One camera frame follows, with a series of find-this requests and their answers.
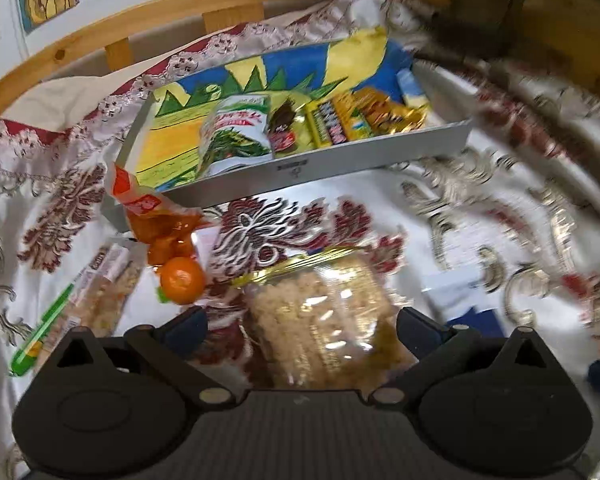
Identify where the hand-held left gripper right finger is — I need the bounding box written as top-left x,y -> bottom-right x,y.
367,305 -> 556,408

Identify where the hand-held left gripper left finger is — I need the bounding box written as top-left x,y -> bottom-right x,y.
50,305 -> 237,408

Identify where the large clear cracker packet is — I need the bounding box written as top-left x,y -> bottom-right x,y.
232,246 -> 418,392

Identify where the green snack stick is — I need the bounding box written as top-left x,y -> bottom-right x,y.
9,282 -> 78,377

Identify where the grey tray with painted lining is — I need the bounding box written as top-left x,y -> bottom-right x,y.
102,25 -> 473,231

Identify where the green white vegetable snack packet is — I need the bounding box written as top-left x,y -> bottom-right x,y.
197,94 -> 275,177

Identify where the dark red snack packet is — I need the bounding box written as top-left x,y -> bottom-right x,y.
269,101 -> 315,155

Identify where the golden snack packet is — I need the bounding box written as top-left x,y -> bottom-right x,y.
352,87 -> 429,135

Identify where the yellow snack packet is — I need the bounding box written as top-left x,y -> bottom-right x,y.
305,96 -> 378,150

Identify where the tangerine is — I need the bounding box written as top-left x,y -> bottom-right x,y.
159,256 -> 207,306

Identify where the blue white card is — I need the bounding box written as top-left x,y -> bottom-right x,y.
426,266 -> 507,333

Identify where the small clear cracker packet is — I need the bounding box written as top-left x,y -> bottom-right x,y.
37,241 -> 148,356

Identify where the orange snack bag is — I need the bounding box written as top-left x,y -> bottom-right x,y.
104,162 -> 208,267

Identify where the floral satin blanket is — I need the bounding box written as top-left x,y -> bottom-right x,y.
0,0 -> 600,480

